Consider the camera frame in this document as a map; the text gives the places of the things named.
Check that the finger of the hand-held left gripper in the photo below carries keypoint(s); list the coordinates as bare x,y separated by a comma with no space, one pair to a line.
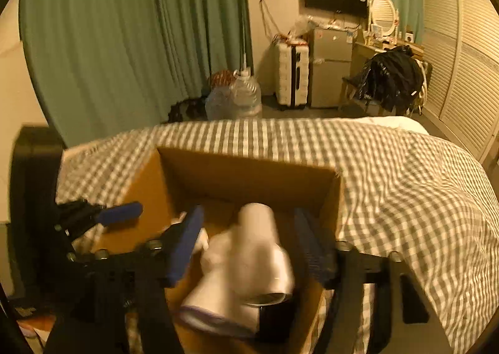
121,213

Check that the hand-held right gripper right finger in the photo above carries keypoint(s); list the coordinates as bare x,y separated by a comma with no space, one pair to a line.
314,250

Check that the white oval mirror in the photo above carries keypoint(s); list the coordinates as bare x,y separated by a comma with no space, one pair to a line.
383,10

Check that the wide green curtain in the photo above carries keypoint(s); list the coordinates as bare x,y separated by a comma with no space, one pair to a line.
124,34

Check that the clear plastic bag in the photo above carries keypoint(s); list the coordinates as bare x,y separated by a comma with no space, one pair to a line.
302,28

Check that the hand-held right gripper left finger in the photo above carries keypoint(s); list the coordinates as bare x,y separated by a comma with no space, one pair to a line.
186,244

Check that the cardboard box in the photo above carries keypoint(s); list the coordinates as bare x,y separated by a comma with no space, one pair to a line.
241,178

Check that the louvered wardrobe doors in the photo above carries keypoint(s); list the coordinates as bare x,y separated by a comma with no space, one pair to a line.
464,65

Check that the white bed sheet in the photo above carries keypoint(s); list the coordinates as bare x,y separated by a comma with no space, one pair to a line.
397,123

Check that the black jacket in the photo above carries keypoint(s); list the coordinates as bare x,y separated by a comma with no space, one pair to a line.
390,77

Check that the checked blanket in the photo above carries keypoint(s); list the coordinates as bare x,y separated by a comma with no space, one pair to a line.
409,202

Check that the white hair dryer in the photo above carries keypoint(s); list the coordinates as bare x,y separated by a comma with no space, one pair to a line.
259,244

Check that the white pouch with purple trim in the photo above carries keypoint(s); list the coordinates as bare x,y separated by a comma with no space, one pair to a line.
212,313

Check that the silver mini fridge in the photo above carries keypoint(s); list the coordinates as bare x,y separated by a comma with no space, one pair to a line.
330,65

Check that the red striped bag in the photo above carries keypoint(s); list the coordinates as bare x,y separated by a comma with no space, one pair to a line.
220,77

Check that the black shoes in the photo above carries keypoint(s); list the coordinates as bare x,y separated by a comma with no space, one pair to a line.
185,110

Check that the white suitcase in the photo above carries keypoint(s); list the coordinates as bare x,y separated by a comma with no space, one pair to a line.
291,73

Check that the wooden dressing table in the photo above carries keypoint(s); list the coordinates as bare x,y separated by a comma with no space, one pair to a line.
366,51

